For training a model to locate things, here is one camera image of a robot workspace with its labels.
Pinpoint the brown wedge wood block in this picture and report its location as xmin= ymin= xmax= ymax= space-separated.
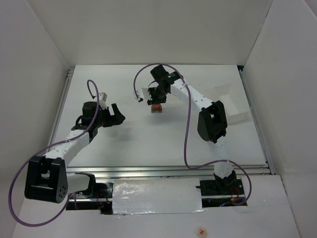
xmin=151 ymin=108 xmax=162 ymax=113

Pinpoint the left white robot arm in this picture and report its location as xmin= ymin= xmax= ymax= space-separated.
xmin=24 ymin=102 xmax=125 ymax=203

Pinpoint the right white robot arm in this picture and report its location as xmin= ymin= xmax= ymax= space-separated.
xmin=147 ymin=63 xmax=237 ymax=192

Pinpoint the silver foil sheet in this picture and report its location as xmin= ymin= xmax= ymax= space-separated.
xmin=112 ymin=178 xmax=203 ymax=215

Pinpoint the small letter N tile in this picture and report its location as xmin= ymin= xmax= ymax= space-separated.
xmin=196 ymin=227 xmax=207 ymax=238

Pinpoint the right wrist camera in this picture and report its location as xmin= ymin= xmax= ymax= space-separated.
xmin=134 ymin=87 xmax=152 ymax=102

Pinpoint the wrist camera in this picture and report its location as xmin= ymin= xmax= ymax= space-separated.
xmin=134 ymin=87 xmax=152 ymax=102
xmin=99 ymin=92 xmax=107 ymax=110

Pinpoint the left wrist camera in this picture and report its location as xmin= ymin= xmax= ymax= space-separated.
xmin=99 ymin=92 xmax=107 ymax=110

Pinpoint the aluminium rail frame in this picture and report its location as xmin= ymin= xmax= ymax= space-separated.
xmin=51 ymin=65 xmax=271 ymax=178

